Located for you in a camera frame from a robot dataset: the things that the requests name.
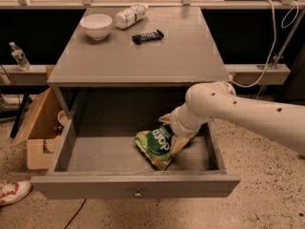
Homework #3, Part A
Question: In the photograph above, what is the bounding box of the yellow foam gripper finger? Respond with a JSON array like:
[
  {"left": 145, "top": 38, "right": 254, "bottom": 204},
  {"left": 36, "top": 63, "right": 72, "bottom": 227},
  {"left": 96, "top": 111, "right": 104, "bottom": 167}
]
[
  {"left": 158, "top": 114, "right": 173, "bottom": 125},
  {"left": 170, "top": 132, "right": 197, "bottom": 156}
]

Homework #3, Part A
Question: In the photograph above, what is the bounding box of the dark blue snack bar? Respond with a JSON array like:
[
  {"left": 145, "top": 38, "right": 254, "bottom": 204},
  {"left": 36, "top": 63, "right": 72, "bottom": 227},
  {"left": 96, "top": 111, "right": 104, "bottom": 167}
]
[{"left": 132, "top": 30, "right": 164, "bottom": 45}]

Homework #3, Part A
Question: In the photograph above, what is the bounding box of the black floor cable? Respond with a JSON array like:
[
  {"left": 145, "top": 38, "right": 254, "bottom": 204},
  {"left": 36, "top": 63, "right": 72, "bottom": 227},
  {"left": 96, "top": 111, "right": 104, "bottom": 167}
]
[{"left": 63, "top": 198, "right": 88, "bottom": 229}]

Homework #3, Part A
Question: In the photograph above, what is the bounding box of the green rice chip bag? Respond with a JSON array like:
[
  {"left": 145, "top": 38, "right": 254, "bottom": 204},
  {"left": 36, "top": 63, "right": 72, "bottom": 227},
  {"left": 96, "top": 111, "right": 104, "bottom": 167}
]
[{"left": 134, "top": 124, "right": 173, "bottom": 171}]

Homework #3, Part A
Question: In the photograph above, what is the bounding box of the white cable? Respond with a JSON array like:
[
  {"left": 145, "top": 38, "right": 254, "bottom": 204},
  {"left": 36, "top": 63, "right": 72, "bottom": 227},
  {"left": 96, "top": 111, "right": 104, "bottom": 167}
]
[{"left": 231, "top": 0, "right": 301, "bottom": 89}]

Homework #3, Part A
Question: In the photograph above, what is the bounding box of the white ceramic bowl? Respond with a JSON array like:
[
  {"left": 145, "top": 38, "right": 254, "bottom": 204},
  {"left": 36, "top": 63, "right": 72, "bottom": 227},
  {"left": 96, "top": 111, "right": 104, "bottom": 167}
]
[{"left": 79, "top": 14, "right": 112, "bottom": 40}]

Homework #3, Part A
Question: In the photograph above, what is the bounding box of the cardboard box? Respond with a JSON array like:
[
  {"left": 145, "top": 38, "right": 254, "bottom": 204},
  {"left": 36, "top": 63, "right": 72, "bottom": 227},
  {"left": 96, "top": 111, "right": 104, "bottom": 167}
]
[{"left": 11, "top": 88, "right": 68, "bottom": 170}]

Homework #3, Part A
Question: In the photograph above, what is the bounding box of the metal drawer knob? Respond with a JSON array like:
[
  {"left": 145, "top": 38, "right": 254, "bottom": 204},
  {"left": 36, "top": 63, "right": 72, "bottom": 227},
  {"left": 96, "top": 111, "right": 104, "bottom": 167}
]
[{"left": 133, "top": 187, "right": 143, "bottom": 198}]

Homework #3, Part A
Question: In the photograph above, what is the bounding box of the black stand leg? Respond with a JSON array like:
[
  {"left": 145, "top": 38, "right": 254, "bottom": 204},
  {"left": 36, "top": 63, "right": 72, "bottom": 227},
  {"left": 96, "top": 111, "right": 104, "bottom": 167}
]
[{"left": 10, "top": 93, "right": 31, "bottom": 138}]

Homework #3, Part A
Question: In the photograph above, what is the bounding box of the grey side ledge rail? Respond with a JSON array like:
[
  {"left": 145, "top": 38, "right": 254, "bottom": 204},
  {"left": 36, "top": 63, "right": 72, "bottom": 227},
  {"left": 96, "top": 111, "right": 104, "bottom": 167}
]
[{"left": 225, "top": 64, "right": 291, "bottom": 85}]

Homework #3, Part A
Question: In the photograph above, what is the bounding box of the grey cabinet with counter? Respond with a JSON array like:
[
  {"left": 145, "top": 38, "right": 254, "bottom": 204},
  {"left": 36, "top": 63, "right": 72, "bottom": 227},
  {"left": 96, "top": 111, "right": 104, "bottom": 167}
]
[{"left": 48, "top": 7, "right": 229, "bottom": 119}]

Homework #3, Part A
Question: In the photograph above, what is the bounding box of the upright water bottle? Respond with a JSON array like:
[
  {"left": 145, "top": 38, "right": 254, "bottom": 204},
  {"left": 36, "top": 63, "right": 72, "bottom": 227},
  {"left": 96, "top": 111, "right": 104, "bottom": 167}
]
[{"left": 9, "top": 42, "right": 31, "bottom": 72}]

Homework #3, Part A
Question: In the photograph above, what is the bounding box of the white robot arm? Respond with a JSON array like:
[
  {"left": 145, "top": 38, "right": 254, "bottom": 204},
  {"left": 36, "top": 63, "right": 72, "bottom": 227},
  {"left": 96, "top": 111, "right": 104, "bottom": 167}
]
[{"left": 159, "top": 82, "right": 305, "bottom": 156}]

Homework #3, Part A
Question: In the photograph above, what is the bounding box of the white and red sneaker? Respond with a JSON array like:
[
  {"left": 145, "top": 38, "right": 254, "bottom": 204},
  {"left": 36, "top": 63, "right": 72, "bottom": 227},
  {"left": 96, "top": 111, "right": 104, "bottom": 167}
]
[{"left": 0, "top": 180, "right": 31, "bottom": 206}]

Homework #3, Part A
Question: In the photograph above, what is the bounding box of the open grey top drawer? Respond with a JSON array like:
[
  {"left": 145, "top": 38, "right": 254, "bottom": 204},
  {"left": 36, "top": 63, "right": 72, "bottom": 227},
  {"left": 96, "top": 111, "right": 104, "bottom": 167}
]
[{"left": 30, "top": 89, "right": 242, "bottom": 200}]

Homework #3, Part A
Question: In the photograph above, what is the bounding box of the clear plastic water bottle lying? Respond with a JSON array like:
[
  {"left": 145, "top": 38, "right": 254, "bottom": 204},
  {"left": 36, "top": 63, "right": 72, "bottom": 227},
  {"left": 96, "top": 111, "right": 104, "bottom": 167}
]
[{"left": 114, "top": 4, "right": 149, "bottom": 30}]

